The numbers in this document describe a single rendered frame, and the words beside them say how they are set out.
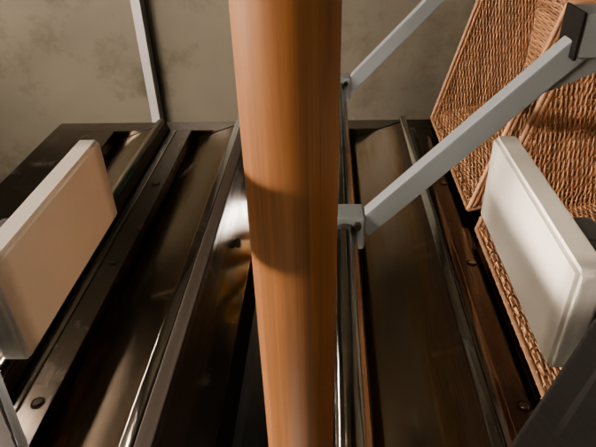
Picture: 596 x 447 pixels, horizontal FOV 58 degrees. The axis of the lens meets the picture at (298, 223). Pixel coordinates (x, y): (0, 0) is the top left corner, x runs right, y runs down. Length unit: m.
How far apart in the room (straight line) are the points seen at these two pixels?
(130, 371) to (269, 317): 0.81
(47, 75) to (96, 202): 4.25
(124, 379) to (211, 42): 3.21
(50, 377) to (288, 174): 0.92
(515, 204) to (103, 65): 4.12
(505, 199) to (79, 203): 0.13
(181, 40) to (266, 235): 3.86
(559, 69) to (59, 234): 0.50
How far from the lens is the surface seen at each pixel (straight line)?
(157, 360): 0.80
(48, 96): 4.49
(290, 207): 0.16
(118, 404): 0.96
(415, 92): 4.04
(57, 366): 1.06
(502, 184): 0.17
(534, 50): 1.76
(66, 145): 1.87
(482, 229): 1.25
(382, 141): 1.70
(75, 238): 0.18
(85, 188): 0.18
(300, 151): 0.15
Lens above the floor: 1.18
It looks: 3 degrees up
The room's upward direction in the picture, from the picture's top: 90 degrees counter-clockwise
